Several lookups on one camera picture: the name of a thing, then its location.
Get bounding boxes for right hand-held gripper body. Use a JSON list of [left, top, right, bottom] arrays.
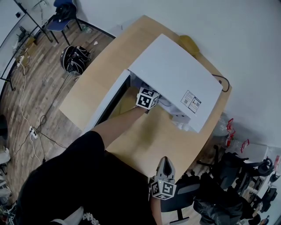
[[149, 169, 177, 200]]

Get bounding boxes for yellow cloth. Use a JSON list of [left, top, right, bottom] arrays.
[[179, 35, 201, 54]]

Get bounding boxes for white cable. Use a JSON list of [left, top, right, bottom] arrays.
[[19, 65, 43, 163]]

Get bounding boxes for person's right forearm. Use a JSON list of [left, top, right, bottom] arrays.
[[150, 196, 164, 225]]

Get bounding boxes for black jacket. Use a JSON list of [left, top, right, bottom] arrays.
[[54, 2, 77, 22]]

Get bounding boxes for whiteboard on black stand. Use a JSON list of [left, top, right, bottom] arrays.
[[0, 0, 53, 91]]

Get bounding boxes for clear water bottle red handle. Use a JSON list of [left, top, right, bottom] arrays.
[[214, 113, 236, 147], [228, 138, 251, 156]]

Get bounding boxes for blue chair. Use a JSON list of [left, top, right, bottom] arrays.
[[47, 0, 83, 46]]

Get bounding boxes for black office chair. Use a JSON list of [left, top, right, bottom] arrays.
[[196, 145, 259, 196], [160, 173, 202, 225], [256, 157, 281, 211]]

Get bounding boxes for black bag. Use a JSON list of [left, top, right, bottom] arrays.
[[193, 191, 251, 225]]

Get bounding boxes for black floor cable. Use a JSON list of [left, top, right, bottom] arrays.
[[10, 74, 74, 154]]

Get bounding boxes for black router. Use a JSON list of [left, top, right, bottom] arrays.
[[17, 25, 27, 41]]

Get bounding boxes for black power cable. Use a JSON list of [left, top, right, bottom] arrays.
[[212, 74, 230, 93]]

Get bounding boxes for cardboard box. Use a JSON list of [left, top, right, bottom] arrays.
[[25, 35, 37, 48]]

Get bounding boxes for person's left forearm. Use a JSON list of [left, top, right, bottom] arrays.
[[91, 106, 147, 152]]

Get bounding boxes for person's black shirt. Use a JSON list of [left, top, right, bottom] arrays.
[[16, 131, 159, 225]]

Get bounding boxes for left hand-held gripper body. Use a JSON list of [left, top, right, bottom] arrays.
[[135, 86, 160, 114]]

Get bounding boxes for white microwave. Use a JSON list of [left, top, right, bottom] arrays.
[[82, 33, 223, 134]]

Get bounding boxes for black helmet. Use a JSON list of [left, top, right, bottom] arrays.
[[60, 45, 92, 75]]

